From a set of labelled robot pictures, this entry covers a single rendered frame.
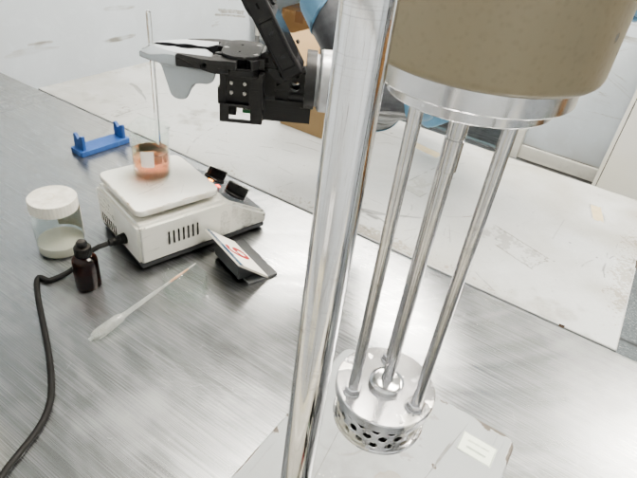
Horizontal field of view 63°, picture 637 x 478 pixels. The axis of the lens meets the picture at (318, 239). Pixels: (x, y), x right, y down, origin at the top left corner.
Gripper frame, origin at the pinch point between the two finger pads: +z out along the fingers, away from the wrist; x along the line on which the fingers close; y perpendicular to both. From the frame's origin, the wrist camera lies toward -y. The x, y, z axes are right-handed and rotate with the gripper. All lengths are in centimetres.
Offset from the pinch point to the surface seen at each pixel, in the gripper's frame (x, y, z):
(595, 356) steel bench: -20, 26, -57
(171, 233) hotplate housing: -8.4, 21.3, -3.0
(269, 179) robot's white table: 16.7, 25.9, -14.0
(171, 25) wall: 186, 44, 44
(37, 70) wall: 131, 51, 81
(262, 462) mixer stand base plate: -37.4, 25.0, -17.6
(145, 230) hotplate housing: -10.7, 19.5, -0.4
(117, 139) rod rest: 24.3, 24.6, 14.7
